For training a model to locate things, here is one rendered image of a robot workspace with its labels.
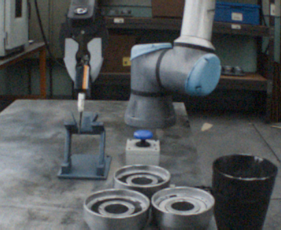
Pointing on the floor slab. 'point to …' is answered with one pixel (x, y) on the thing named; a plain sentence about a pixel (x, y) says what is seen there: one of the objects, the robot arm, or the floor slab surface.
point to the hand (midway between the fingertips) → (83, 76)
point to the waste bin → (242, 191)
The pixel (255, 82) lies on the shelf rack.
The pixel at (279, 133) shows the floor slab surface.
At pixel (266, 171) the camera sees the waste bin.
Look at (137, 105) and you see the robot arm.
